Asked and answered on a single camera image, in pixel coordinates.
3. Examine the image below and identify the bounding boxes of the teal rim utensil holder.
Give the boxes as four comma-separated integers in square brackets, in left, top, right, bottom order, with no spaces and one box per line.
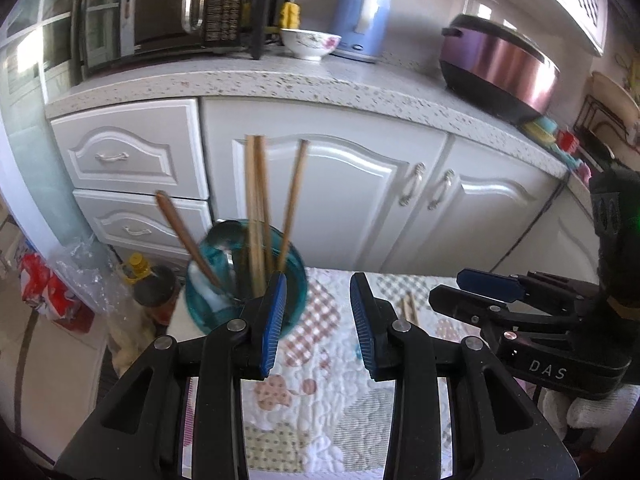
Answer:
[167,220,308,341]

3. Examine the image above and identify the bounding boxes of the yellow cap oil bottle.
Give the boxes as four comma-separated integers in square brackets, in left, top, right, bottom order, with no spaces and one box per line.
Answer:
[122,252,181,326]

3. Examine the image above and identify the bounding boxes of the yellow sponge brush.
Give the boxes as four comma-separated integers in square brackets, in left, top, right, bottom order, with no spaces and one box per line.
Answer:
[279,1,300,29]

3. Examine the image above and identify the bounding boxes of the red plastic bag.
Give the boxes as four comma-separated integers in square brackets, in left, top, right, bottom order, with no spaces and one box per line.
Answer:
[18,254,94,334]

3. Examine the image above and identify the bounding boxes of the light bamboo chopstick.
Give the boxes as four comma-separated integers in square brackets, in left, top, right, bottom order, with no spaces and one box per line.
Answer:
[400,295,413,322]

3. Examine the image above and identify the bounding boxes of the metal spoon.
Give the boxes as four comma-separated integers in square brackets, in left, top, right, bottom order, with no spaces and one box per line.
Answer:
[205,220,245,301]

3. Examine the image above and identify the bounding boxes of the tracker with green light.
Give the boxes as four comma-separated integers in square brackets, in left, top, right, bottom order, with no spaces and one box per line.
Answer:
[589,166,639,311]

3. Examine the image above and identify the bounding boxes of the patchwork quilted mat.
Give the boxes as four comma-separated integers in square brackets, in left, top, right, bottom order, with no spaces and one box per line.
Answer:
[179,266,484,480]

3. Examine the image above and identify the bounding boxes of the brown chopstick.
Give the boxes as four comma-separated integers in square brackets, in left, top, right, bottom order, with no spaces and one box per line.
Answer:
[155,191,222,288]
[245,136,266,297]

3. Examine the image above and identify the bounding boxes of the silver right door handle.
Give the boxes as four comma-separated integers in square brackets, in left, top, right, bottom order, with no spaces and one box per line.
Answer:
[427,169,456,210]

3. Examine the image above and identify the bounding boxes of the blue electric kettle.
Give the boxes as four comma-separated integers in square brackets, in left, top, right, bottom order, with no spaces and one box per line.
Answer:
[330,0,392,64]

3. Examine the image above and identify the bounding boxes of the white right cabinet door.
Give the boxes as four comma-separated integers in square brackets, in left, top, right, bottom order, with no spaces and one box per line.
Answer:
[381,139,561,276]

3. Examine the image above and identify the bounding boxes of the black power cable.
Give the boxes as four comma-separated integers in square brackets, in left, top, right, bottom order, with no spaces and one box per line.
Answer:
[487,179,572,276]

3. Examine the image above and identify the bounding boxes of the clear plastic bag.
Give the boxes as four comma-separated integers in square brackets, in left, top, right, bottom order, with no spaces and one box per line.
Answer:
[48,235,130,316]

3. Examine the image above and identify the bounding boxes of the silver left door handle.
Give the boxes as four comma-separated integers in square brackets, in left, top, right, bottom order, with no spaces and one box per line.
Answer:
[398,162,425,207]

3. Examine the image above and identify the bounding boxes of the floral ceramic bowl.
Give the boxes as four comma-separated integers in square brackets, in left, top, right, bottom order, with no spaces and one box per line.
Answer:
[280,28,342,62]

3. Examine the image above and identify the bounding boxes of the dark wooden chopstick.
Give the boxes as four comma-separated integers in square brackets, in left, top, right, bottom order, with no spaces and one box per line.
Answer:
[277,139,309,273]

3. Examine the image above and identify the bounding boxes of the thin tan chopstick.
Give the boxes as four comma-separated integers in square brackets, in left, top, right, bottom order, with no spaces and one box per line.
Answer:
[406,292,420,326]

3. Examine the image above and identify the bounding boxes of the white ceramic spoon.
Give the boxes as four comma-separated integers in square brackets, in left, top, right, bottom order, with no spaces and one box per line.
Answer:
[188,262,234,312]

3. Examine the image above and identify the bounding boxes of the lower white drawer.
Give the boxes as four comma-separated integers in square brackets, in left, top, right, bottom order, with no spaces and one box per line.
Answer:
[73,190,189,260]

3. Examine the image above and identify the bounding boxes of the pink purple rice cooker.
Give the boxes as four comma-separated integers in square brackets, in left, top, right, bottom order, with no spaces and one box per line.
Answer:
[439,14,560,126]

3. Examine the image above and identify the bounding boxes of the silver door handle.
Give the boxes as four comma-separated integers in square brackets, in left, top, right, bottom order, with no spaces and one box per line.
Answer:
[427,169,456,210]
[398,162,425,207]

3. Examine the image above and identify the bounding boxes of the black microwave oven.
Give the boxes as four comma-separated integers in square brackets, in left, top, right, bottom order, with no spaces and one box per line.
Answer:
[70,0,284,84]

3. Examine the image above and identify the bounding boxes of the black wire rack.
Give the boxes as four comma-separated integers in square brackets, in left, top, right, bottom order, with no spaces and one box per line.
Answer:
[573,94,639,171]

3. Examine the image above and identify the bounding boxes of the glass sliding door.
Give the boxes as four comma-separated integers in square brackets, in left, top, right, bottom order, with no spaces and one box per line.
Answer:
[1,0,90,257]

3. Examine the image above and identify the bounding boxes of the white cabinet door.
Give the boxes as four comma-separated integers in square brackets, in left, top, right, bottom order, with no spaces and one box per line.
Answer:
[201,98,447,272]
[381,139,561,276]

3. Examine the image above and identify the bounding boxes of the white gloved right hand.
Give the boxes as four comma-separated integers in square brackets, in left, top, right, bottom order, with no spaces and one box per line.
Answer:
[539,385,639,453]

